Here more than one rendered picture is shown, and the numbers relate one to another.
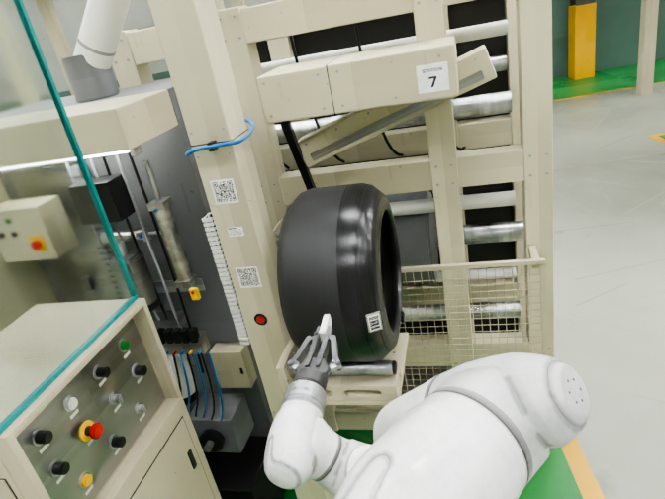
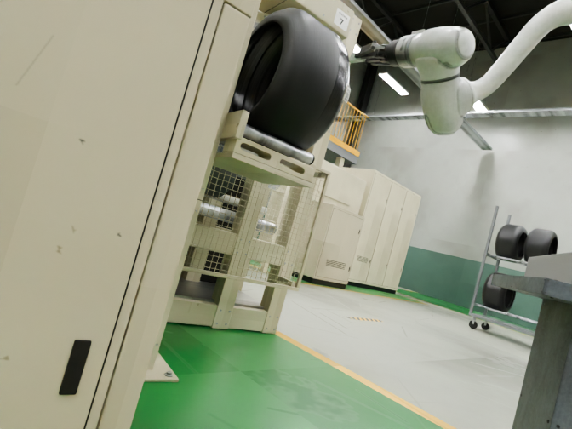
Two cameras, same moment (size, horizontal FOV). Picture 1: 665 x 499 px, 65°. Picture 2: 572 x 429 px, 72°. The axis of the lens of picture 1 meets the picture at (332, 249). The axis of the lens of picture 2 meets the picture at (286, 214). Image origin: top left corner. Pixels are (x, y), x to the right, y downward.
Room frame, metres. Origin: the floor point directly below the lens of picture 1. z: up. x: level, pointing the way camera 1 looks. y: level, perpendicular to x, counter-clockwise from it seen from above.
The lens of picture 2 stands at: (0.39, 1.14, 0.58)
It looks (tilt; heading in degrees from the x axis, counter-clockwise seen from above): 3 degrees up; 308
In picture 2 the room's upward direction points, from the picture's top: 16 degrees clockwise
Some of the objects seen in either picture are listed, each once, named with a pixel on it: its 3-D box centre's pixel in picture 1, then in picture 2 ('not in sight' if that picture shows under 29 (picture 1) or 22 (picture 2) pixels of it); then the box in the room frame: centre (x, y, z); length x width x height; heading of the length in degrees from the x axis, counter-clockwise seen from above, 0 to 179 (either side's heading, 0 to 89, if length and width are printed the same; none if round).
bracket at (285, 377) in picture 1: (299, 343); (218, 128); (1.56, 0.18, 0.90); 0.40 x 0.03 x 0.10; 163
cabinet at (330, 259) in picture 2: not in sight; (327, 245); (3.77, -4.50, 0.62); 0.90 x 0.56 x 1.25; 82
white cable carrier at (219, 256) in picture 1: (231, 281); not in sight; (1.56, 0.35, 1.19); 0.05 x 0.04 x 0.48; 163
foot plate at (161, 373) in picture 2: not in sight; (130, 361); (1.56, 0.26, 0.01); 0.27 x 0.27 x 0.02; 73
